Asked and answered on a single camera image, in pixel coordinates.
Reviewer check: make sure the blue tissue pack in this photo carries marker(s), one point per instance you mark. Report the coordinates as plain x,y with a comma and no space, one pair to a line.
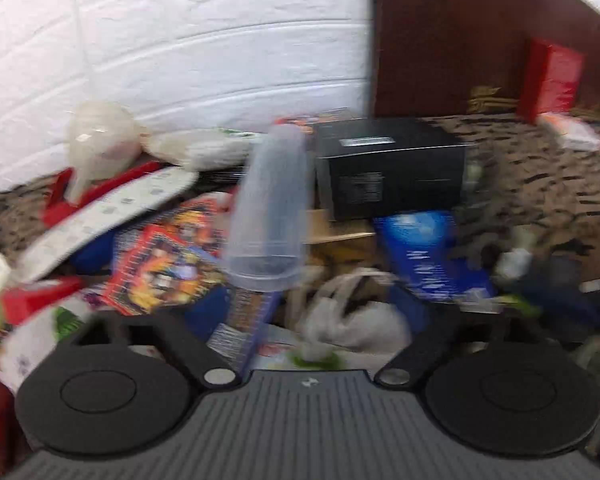
425,250

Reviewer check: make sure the leopard printed blanket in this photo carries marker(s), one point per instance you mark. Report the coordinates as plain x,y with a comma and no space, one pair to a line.
540,185

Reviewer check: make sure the white dotted strip card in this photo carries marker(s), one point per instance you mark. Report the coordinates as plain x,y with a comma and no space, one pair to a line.
100,212

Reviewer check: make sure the small white orange box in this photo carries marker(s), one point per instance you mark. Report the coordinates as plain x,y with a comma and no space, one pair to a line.
570,132

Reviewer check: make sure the white stuffed pouch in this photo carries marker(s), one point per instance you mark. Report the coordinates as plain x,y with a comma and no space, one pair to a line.
200,147

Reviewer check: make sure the colourful printed packet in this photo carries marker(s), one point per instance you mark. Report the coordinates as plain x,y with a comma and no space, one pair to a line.
165,260

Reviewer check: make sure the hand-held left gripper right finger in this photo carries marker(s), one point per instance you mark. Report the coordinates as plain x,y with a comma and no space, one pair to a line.
410,310

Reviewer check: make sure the brown cardboard piece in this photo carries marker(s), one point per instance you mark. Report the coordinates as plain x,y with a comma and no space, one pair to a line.
337,235

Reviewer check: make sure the red upright box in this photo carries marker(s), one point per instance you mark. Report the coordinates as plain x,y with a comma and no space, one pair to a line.
552,77

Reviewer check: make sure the red white carton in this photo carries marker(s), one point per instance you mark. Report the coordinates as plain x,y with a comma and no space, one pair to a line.
35,297

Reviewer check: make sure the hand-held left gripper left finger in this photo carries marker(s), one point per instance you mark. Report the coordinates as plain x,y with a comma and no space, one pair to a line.
205,312

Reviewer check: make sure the black cardboard box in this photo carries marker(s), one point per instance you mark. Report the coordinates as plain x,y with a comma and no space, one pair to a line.
390,170

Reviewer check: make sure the dark wooden headboard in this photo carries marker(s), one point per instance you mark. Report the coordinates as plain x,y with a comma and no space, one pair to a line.
445,40

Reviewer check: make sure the clear plastic tube container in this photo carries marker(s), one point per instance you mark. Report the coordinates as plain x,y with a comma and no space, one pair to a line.
267,210

